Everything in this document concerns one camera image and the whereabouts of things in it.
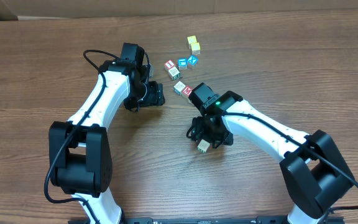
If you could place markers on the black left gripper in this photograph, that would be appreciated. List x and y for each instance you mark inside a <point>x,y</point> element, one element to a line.
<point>153,96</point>

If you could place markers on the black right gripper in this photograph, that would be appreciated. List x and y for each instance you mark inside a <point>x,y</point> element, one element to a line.
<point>199,130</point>

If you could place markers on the cow picture number 2 block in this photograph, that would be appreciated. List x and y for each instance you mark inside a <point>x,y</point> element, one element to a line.
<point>203,146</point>

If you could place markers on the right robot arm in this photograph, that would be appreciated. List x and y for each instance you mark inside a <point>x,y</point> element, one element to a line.
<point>315,173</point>

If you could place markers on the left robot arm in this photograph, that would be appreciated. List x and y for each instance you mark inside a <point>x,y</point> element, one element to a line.
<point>80,160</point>

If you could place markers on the blue-sided picture block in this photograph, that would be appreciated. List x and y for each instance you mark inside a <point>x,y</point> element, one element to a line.
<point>179,87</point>

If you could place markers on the green-sided picture block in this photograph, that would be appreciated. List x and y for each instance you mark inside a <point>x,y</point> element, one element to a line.
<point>174,73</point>

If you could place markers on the red I letter block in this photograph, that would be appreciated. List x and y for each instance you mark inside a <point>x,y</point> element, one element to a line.
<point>169,64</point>

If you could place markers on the red M letter block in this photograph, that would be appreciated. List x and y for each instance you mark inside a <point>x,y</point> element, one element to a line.
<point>186,92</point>

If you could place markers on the blue G letter block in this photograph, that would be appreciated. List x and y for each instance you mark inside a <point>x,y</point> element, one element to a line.
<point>182,63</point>

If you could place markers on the blue X letter block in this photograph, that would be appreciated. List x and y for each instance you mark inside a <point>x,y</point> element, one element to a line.
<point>192,61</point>

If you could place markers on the yellow block near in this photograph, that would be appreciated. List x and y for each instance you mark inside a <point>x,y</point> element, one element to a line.
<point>195,48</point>

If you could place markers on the yellow block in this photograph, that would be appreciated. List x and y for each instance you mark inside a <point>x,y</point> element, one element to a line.
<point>195,48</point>
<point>191,39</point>

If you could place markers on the yellow block far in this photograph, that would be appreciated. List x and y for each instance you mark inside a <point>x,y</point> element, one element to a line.
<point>191,39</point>

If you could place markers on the cardboard box edge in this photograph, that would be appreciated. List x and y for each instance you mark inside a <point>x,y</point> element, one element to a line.
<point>12,9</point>

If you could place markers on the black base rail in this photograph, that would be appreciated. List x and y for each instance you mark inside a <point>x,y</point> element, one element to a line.
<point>257,220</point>

